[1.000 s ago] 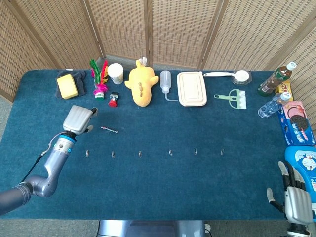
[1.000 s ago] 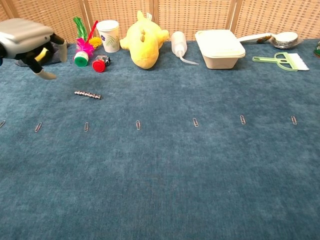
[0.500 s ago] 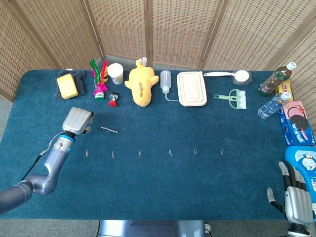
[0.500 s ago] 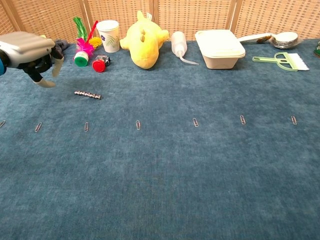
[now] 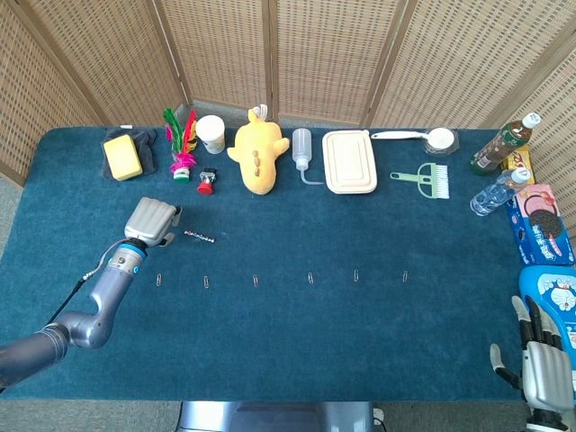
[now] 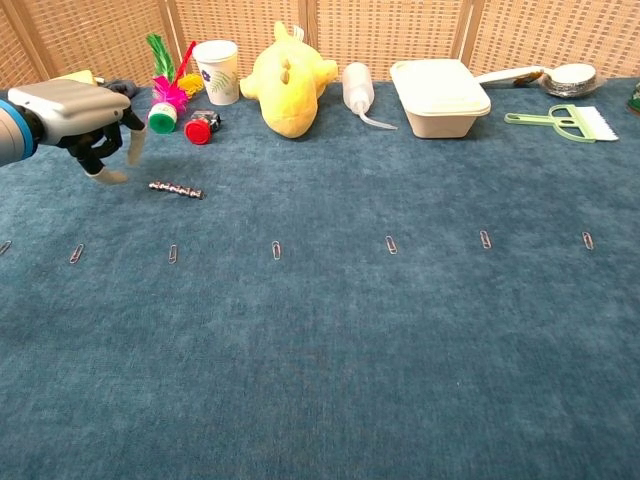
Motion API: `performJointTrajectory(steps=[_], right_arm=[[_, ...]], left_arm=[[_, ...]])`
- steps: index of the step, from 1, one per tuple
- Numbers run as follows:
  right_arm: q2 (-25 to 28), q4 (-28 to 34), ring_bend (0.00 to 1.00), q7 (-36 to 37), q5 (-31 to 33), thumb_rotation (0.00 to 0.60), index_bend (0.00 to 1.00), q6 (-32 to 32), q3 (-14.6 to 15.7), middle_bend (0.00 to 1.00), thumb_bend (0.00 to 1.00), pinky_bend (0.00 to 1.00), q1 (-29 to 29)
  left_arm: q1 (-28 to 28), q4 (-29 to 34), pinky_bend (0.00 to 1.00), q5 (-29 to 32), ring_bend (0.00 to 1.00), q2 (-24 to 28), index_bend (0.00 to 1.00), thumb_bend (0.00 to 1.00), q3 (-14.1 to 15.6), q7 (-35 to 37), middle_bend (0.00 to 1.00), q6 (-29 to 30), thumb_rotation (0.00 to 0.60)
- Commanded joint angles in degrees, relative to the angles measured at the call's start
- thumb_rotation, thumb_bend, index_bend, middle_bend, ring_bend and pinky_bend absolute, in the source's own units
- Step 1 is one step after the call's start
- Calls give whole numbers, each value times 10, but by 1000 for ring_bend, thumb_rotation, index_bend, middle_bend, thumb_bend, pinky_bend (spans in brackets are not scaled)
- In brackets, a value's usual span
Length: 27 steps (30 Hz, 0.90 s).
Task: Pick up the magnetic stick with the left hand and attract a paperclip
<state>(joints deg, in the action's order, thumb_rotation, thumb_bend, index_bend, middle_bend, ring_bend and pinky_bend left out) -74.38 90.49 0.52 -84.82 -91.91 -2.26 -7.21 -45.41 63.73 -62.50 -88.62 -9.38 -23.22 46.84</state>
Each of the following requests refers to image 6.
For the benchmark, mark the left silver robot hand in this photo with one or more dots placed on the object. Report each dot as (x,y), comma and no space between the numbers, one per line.
(70,107)

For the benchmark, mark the metal bead chain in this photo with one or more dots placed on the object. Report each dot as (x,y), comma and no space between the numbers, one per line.
(175,189)

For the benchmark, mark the silver paper clip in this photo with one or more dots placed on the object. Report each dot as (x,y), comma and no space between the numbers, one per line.
(485,239)
(76,253)
(588,240)
(391,244)
(276,250)
(4,247)
(172,253)

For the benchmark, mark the green hand brush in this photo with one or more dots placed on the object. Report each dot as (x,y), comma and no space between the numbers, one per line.
(575,125)

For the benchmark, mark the yellow sponge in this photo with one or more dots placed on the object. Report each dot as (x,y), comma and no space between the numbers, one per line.
(82,76)

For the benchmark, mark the dark grey cloth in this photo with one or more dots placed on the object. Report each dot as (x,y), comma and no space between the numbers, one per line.
(124,87)

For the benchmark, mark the colourful feather shuttlecock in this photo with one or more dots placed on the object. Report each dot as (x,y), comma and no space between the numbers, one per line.
(162,120)

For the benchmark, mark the white paper cup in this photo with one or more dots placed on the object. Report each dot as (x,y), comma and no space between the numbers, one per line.
(218,70)

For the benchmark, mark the yellow plush toy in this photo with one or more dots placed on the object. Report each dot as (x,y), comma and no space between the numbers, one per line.
(290,85)

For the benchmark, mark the clear squeeze wash bottle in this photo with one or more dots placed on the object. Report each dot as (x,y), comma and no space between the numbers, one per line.
(357,85)

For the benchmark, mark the woven folding screen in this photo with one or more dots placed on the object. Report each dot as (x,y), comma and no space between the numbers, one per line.
(380,35)

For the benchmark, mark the blue table carpet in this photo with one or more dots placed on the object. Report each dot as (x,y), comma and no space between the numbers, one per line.
(320,350)

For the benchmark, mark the beige lidded lunch box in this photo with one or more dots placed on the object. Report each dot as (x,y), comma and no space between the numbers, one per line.
(440,100)

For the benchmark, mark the white plastic ladle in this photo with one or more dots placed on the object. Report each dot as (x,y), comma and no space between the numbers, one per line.
(510,75)

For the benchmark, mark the silver foil dish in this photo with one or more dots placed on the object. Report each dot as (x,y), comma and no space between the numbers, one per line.
(570,89)

